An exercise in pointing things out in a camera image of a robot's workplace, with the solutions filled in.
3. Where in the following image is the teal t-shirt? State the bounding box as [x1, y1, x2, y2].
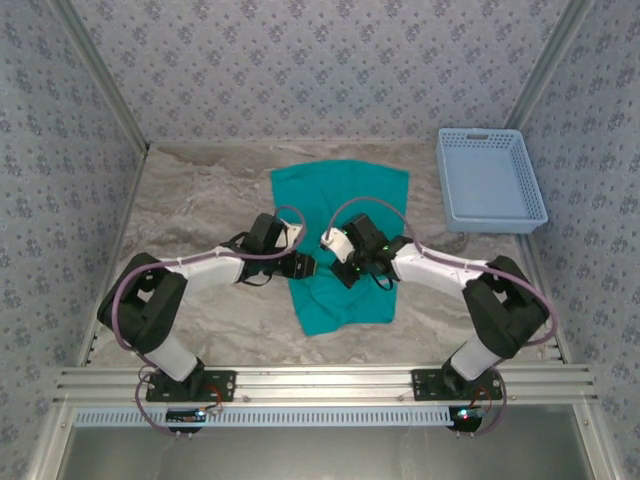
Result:
[269, 158, 411, 337]

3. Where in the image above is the light blue plastic basket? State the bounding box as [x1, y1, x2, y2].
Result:
[433, 127, 550, 235]

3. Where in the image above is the grey metal sheet panel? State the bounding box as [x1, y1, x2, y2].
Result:
[54, 424, 596, 480]

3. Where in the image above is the thin black left gripper cable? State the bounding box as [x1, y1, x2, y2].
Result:
[233, 269, 277, 289]

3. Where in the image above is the aluminium mounting rail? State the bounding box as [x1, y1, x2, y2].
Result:
[54, 364, 599, 406]

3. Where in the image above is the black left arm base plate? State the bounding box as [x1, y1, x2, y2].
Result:
[144, 368, 237, 404]

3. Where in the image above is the white slotted cable duct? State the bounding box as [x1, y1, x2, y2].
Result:
[74, 405, 459, 428]

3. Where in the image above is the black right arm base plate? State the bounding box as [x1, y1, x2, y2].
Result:
[411, 368, 504, 402]

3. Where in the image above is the aluminium frame post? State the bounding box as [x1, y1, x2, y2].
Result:
[503, 0, 597, 131]
[49, 0, 152, 155]

